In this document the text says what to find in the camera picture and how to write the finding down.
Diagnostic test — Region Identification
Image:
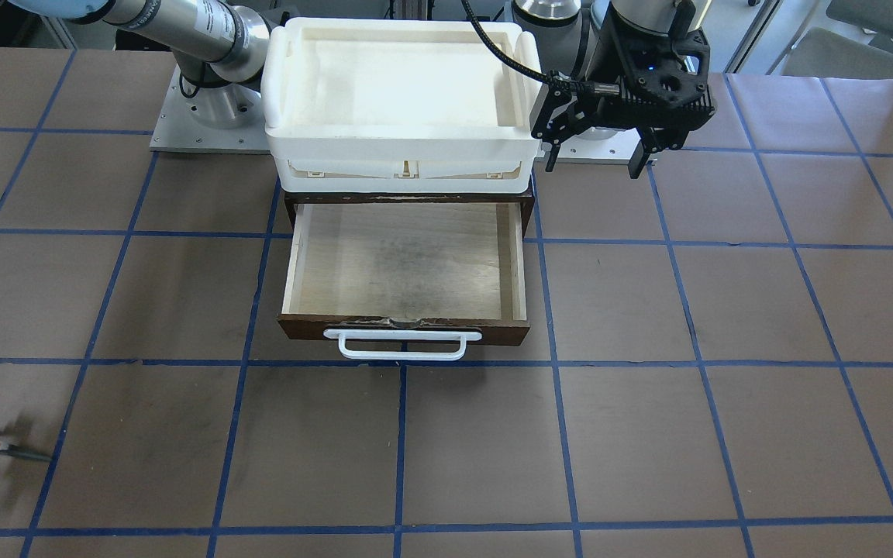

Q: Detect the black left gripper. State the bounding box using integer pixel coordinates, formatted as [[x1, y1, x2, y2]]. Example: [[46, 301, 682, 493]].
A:
[[531, 1, 715, 179]]

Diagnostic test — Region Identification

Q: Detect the wooden drawer with white handle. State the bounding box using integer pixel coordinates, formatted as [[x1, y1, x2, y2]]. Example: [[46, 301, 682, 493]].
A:
[[278, 201, 530, 360]]

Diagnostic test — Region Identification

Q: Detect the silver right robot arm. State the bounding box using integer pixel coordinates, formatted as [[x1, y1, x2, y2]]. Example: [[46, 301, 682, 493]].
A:
[[17, 1, 300, 154]]

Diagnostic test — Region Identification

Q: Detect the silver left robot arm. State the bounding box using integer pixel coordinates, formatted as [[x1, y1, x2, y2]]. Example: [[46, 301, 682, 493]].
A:
[[504, 1, 716, 177]]

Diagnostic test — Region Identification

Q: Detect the dark brown wooden cabinet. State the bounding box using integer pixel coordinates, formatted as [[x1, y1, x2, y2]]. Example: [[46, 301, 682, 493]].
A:
[[282, 180, 536, 233]]

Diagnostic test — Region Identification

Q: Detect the white plastic tray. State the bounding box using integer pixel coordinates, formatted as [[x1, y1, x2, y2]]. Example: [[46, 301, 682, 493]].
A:
[[261, 17, 540, 194]]

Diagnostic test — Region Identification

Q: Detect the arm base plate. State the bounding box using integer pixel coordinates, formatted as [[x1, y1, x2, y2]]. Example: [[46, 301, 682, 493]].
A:
[[150, 67, 270, 154], [557, 128, 640, 166]]

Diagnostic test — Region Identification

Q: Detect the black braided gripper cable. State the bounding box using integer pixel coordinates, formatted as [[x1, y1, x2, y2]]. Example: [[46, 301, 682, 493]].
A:
[[460, 0, 618, 98]]

